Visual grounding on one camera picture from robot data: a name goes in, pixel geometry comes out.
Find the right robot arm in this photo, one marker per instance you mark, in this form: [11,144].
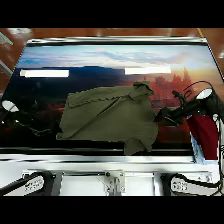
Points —
[209,106]

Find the olive green shirt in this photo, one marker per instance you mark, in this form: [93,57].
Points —
[110,116]

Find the light blue garment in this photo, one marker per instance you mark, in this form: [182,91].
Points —
[198,151]

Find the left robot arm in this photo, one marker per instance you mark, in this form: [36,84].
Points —
[25,184]

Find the red garment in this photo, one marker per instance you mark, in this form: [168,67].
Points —
[205,133]

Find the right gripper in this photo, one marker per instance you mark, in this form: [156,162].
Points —
[169,117]

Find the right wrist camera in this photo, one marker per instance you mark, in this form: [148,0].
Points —
[177,95]

